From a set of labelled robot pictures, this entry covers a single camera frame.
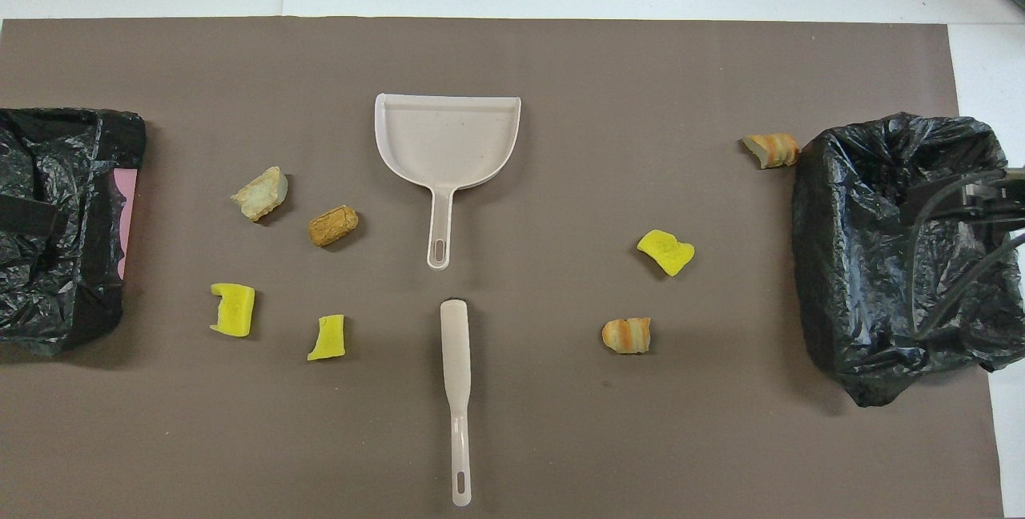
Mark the large yellow sponge piece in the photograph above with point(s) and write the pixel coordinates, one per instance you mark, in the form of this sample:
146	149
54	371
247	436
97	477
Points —
236	311

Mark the long striped croissant piece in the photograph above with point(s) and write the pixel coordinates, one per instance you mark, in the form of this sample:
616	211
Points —
773	150

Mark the pale beige bread chunk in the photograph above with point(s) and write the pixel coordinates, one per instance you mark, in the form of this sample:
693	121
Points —
260	195

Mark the brown bread roll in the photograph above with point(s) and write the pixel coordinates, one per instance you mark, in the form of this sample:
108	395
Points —
332	227

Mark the small yellow sponge piece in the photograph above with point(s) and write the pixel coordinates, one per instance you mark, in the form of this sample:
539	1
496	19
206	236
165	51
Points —
328	339

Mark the curled yellow sponge piece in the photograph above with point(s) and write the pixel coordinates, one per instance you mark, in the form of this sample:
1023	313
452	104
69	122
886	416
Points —
665	251

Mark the short striped croissant piece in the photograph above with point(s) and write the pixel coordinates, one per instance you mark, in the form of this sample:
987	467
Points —
626	335

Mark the beige plastic dustpan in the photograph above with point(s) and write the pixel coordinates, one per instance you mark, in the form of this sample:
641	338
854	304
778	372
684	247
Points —
444	142

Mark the beige hand brush black bristles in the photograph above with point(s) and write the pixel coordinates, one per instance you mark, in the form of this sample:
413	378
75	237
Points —
455	343

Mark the left black-lined bin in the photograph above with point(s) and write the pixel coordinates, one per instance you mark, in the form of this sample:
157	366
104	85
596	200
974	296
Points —
48	295

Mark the pink plastic bin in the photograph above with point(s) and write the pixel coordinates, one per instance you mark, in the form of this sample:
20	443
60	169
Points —
128	199

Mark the black trash bag bin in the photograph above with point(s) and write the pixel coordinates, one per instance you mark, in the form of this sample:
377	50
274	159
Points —
865	263

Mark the brown table mat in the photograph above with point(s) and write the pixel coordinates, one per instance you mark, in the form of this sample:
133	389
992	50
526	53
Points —
560	62

